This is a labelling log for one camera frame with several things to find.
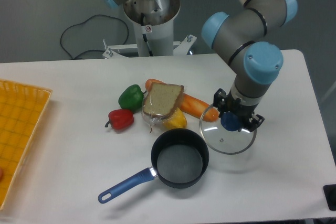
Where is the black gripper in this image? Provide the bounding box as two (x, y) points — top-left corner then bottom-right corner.
(213, 88), (264, 132)

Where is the glass lid blue knob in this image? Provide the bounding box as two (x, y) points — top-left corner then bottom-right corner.
(199, 104), (257, 155)

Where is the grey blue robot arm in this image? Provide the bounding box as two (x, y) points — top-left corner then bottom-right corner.
(105, 0), (298, 131)

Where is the orange baguette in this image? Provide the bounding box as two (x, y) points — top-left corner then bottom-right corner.
(145, 78), (219, 123)

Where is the yellow bell pepper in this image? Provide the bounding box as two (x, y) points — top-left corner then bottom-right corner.
(163, 108), (187, 130)

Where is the wrapped bread slice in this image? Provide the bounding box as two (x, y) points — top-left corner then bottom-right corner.
(141, 82), (184, 130)

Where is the green bell pepper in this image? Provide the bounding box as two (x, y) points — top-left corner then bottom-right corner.
(118, 84), (144, 112)

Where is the red bell pepper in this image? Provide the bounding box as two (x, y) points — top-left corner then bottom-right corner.
(105, 109), (134, 130)

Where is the black corner device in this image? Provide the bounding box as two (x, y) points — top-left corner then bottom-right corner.
(323, 184), (336, 211)

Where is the yellow plastic basket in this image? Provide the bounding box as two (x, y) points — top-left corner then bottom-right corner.
(1, 79), (53, 210)

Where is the black saucepan blue handle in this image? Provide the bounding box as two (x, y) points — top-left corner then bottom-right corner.
(98, 129), (209, 204)

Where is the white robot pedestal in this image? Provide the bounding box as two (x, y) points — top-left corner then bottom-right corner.
(101, 0), (197, 59)

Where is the black floor cable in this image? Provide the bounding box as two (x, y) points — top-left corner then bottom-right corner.
(60, 14), (130, 60)

